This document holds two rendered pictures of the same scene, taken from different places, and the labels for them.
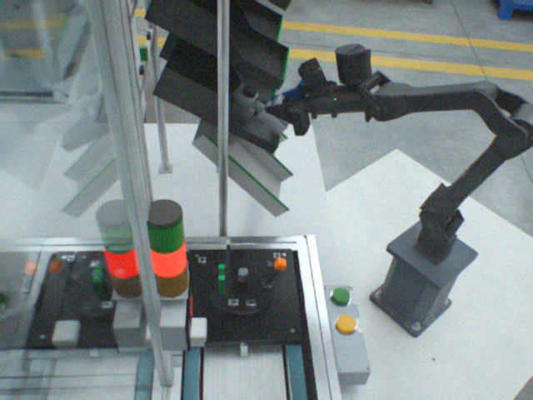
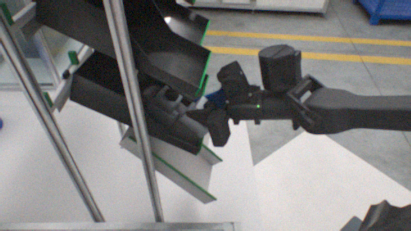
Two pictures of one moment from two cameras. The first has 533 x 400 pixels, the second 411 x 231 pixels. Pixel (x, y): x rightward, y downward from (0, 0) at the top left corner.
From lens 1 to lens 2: 0.56 m
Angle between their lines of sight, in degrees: 6
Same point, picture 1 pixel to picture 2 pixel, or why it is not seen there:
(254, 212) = not seen: hidden behind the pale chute
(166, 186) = (124, 160)
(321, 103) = (243, 110)
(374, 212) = (295, 187)
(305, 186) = (236, 160)
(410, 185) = (325, 160)
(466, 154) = not seen: hidden behind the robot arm
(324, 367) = not seen: outside the picture
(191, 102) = (109, 108)
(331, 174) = (260, 129)
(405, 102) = (348, 116)
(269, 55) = (189, 58)
